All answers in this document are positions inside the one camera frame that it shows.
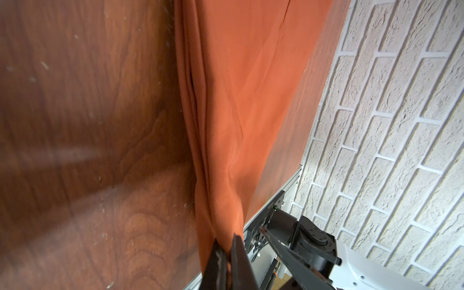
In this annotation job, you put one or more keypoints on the orange brown skirt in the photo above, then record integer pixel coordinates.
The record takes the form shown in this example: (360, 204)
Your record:
(239, 65)

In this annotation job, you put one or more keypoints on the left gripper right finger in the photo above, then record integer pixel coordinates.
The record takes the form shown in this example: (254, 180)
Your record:
(241, 271)

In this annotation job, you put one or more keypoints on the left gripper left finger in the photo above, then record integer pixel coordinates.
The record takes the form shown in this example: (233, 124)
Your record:
(215, 274)

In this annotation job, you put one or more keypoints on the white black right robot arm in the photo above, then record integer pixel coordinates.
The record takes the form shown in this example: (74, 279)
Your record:
(315, 260)

